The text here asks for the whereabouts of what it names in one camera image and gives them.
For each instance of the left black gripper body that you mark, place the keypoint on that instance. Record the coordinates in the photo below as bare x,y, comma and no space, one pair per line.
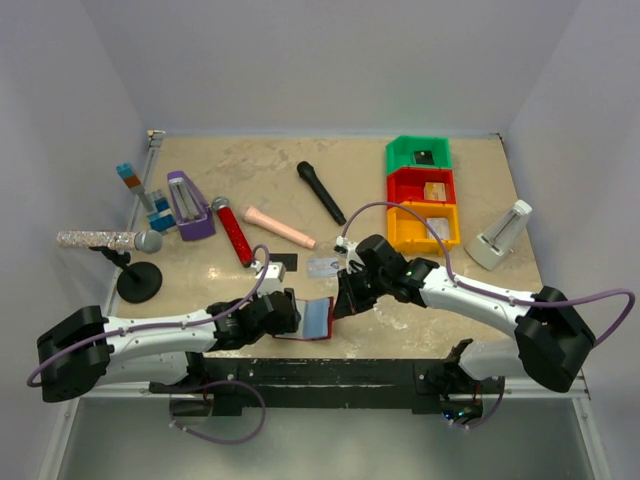
287,326

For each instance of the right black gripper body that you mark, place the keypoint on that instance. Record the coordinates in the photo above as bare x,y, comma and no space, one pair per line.
363,286

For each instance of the red leather card holder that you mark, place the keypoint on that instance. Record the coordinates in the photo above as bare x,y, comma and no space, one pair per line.
315,322

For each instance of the grey card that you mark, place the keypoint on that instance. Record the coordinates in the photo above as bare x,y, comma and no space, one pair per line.
288,261
440,228

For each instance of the silver VIP card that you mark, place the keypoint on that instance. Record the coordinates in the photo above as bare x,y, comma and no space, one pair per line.
322,267

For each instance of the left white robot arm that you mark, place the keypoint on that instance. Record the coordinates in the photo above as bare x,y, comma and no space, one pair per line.
89,349

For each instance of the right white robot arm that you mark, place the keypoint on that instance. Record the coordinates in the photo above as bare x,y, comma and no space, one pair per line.
545,339

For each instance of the grey card in yellow bin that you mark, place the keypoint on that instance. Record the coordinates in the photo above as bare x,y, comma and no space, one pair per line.
440,228

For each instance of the tan card in red bin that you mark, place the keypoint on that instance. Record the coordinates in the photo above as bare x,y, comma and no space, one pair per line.
435,191

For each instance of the black card in green bin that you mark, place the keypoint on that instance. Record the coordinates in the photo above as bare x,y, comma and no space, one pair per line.
424,157

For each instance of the yellow storage bin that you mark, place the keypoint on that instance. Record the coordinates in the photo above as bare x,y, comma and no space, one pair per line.
408,234

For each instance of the red storage bin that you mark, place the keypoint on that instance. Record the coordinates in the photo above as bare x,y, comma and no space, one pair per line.
407,184

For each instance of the pink microphone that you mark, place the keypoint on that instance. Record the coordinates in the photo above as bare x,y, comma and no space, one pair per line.
254,216

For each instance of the white metronome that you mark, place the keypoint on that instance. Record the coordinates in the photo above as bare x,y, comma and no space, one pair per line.
493,245

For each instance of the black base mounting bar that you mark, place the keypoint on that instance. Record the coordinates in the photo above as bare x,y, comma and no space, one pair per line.
417,385

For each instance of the green storage bin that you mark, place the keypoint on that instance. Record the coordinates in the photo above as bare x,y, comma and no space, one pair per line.
399,152

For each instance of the red microphone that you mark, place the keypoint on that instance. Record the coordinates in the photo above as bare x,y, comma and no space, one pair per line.
221,206

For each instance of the purple metronome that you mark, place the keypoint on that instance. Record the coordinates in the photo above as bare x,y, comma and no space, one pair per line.
193,214

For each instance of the black microphone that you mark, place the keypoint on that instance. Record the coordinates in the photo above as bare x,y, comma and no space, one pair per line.
307,173

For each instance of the black microphone stand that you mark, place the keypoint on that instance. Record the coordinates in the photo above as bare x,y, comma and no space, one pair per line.
138,282

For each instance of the glitter silver microphone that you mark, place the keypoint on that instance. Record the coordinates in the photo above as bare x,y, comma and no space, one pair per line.
148,242

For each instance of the blue toy brick tower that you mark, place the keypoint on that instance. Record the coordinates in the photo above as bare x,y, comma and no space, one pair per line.
155,203

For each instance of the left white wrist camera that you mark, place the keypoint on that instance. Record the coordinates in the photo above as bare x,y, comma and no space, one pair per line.
270,278

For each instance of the left aluminium frame rail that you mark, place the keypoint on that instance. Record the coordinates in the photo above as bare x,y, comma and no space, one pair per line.
137,215

